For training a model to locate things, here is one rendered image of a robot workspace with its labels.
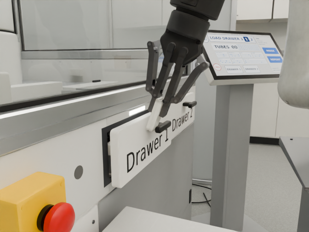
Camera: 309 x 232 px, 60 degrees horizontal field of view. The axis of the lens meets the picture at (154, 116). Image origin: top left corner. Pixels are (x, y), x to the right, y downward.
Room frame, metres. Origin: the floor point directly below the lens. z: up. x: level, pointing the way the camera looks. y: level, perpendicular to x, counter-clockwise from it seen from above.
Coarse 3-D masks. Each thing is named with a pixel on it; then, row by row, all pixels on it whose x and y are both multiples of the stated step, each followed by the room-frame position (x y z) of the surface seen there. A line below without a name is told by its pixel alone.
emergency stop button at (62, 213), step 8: (56, 208) 0.26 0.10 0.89; (64, 208) 0.26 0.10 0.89; (72, 208) 0.27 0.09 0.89; (48, 216) 0.25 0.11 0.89; (56, 216) 0.25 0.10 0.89; (64, 216) 0.26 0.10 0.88; (72, 216) 0.27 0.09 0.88; (48, 224) 0.25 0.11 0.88; (56, 224) 0.25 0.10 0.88; (64, 224) 0.26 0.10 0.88; (72, 224) 0.27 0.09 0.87
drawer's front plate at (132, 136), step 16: (128, 128) 0.48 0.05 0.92; (144, 128) 0.55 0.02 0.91; (112, 144) 0.45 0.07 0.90; (128, 144) 0.48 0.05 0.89; (144, 144) 0.55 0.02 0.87; (160, 144) 0.64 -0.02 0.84; (112, 160) 0.45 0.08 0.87; (144, 160) 0.55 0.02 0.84; (112, 176) 0.45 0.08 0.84; (128, 176) 0.48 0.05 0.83
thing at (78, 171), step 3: (75, 168) 0.39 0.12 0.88; (78, 168) 0.39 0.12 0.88; (81, 168) 0.40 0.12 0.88; (75, 171) 0.39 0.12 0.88; (78, 171) 0.39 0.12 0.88; (81, 171) 0.40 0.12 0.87; (75, 174) 0.39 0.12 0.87; (78, 174) 0.39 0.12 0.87; (81, 174) 0.40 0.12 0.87; (75, 177) 0.39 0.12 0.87; (78, 177) 0.39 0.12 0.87
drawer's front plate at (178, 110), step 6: (186, 96) 0.91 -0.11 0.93; (192, 96) 0.98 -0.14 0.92; (180, 102) 0.84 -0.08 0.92; (174, 108) 0.79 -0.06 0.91; (180, 108) 0.84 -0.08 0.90; (186, 108) 0.91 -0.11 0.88; (192, 108) 0.99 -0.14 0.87; (174, 114) 0.79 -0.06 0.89; (180, 114) 0.85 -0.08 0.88; (192, 114) 0.99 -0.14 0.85; (174, 120) 0.79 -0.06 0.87; (192, 120) 0.99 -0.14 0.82; (174, 126) 0.79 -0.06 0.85; (180, 126) 0.85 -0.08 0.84; (174, 132) 0.79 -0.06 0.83
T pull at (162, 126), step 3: (159, 123) 0.57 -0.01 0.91; (162, 123) 0.57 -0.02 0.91; (165, 123) 0.57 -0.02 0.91; (168, 123) 0.58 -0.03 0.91; (159, 126) 0.54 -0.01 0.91; (162, 126) 0.55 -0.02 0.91; (165, 126) 0.56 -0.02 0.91; (168, 126) 0.58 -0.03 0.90; (156, 129) 0.54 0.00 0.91; (159, 129) 0.53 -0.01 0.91; (162, 129) 0.55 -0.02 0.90; (165, 129) 0.56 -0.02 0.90; (156, 132) 0.54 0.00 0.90; (159, 132) 0.53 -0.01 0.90
